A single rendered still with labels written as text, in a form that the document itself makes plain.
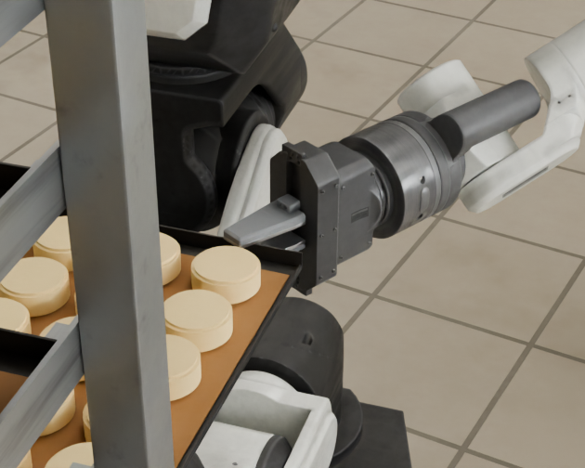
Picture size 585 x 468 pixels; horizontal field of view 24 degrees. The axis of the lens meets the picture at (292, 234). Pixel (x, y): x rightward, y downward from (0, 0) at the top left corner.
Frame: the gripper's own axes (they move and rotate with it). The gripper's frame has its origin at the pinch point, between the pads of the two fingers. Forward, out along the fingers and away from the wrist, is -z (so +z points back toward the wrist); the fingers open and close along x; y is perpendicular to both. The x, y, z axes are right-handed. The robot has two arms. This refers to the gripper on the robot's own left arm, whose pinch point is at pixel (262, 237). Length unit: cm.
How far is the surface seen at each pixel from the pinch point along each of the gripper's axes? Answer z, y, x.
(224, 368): -11.8, 9.9, -0.4
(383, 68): 154, -137, -87
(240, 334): -8.6, 7.8, -0.4
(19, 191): -33, 25, 29
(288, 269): -0.8, 3.9, -0.6
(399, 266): 98, -76, -86
